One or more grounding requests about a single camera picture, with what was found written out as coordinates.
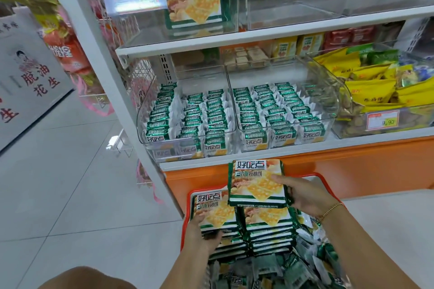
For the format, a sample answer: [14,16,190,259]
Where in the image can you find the white plastic crate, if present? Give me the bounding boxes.
[394,17,432,53]

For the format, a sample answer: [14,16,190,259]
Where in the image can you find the person's right hand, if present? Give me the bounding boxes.
[271,175,344,219]

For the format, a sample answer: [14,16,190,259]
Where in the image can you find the red plastic shopping basket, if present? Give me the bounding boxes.
[180,172,350,289]

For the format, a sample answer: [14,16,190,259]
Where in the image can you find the pile of yellow snack bags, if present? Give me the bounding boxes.
[312,47,434,114]

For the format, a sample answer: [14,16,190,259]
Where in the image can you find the white sign with red print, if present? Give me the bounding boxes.
[0,6,76,153]

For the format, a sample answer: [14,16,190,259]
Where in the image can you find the white metal shelf unit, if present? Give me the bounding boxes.
[38,0,434,205]

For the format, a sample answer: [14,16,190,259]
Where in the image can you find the person's right forearm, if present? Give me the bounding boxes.
[319,204,434,289]

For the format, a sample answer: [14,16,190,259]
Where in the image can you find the person's left hand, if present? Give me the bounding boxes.
[183,212,225,259]

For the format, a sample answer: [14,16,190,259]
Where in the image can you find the red snack packets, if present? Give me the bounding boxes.
[323,26,376,51]

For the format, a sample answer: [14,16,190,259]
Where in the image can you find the orange shelf base panel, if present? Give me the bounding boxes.
[164,136,434,205]

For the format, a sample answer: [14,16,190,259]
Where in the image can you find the stack of green cracker packs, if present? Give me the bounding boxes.
[195,205,300,263]

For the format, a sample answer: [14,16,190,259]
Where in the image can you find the beige wrapped snack blocks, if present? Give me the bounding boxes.
[223,46,269,70]

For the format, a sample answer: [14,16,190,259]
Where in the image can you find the green snack bags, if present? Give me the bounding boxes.
[346,43,400,66]

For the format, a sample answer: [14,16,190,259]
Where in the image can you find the person's leg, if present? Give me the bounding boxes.
[37,266,137,289]

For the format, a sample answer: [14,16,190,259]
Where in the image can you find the rows of small green sachets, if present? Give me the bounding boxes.
[232,81,328,152]
[145,82,237,159]

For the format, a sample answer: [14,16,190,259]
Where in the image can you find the person's left forearm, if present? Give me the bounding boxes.
[162,250,217,289]

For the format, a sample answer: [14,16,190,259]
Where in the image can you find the pink net bags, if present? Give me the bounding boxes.
[69,70,115,117]

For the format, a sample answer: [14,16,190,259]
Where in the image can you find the pile of small loose sachets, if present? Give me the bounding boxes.
[206,209,350,289]

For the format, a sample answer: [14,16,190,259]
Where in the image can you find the gold chain bracelet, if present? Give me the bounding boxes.
[316,202,345,222]

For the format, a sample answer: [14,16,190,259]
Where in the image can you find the red and white price label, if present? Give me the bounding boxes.
[367,110,401,131]

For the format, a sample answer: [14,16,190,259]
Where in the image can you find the hanging red snack bags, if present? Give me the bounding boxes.
[0,0,95,77]

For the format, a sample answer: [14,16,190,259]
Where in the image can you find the yellow snack box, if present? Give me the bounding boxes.
[272,36,299,60]
[296,32,325,58]

